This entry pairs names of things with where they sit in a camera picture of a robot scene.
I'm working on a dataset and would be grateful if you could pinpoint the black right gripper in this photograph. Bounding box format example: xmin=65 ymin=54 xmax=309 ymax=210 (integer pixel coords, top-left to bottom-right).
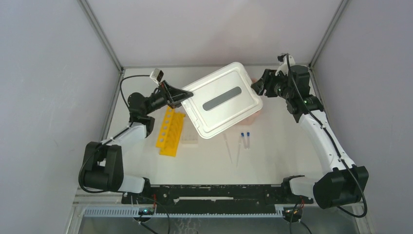
xmin=251 ymin=68 xmax=294 ymax=100

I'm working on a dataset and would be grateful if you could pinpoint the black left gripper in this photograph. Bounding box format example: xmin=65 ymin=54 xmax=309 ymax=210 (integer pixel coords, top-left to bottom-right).
xmin=144 ymin=80 xmax=194 ymax=116

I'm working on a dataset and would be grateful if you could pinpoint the white plastic bin lid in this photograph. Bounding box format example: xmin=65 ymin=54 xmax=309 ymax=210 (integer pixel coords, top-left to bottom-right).
xmin=182 ymin=62 xmax=263 ymax=139

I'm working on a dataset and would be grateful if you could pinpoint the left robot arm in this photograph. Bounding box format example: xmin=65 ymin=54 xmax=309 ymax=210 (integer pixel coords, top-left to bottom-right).
xmin=78 ymin=81 xmax=193 ymax=203

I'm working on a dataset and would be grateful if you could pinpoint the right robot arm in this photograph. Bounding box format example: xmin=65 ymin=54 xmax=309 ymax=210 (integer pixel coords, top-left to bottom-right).
xmin=251 ymin=65 xmax=369 ymax=209

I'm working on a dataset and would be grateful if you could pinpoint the clear well plate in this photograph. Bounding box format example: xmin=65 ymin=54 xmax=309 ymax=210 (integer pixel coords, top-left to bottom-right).
xmin=180 ymin=124 xmax=198 ymax=144

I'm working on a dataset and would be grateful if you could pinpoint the pink plastic bin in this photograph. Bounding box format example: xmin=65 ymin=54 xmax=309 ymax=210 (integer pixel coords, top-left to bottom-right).
xmin=237 ymin=77 xmax=263 ymax=127

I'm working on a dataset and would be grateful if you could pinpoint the yellow test tube rack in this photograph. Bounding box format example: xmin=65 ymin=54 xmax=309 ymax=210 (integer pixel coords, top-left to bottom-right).
xmin=156 ymin=107 xmax=185 ymax=157

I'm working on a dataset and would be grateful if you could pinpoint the right blue-capped tube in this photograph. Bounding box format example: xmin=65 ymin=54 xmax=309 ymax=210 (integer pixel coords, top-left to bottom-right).
xmin=246 ymin=132 xmax=250 ymax=149

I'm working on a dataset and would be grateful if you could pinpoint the blue-capped tube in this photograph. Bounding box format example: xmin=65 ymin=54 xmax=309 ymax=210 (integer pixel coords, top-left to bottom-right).
xmin=241 ymin=132 xmax=248 ymax=149
xmin=246 ymin=132 xmax=250 ymax=149

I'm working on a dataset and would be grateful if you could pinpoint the left blue-capped tube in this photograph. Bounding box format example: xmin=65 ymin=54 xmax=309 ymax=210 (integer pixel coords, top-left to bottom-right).
xmin=241 ymin=132 xmax=248 ymax=149

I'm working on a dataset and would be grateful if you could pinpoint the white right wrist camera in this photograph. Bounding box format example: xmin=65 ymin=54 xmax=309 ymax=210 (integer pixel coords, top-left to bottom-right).
xmin=275 ymin=53 xmax=296 ymax=76

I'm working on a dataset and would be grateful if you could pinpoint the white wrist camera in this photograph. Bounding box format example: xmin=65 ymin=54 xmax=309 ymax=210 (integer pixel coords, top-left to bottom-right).
xmin=150 ymin=68 xmax=164 ymax=86
xmin=275 ymin=53 xmax=296 ymax=76

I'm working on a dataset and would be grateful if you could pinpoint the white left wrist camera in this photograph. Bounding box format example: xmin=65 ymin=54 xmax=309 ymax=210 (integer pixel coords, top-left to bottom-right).
xmin=150 ymin=68 xmax=164 ymax=86

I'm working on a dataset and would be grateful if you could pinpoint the black left camera cable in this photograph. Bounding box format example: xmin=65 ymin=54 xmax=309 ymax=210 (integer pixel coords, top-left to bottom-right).
xmin=119 ymin=75 xmax=152 ymax=111

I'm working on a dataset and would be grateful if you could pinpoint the black camera cable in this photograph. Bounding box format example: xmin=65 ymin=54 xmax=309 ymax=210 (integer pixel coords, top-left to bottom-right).
xmin=278 ymin=53 xmax=369 ymax=218
xmin=119 ymin=75 xmax=152 ymax=111

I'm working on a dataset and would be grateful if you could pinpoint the black right camera cable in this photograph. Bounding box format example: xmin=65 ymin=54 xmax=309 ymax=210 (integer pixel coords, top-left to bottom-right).
xmin=278 ymin=53 xmax=369 ymax=218

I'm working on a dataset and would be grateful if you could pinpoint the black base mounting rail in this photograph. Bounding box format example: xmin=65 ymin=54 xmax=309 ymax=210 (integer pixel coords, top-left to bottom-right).
xmin=121 ymin=184 xmax=314 ymax=215

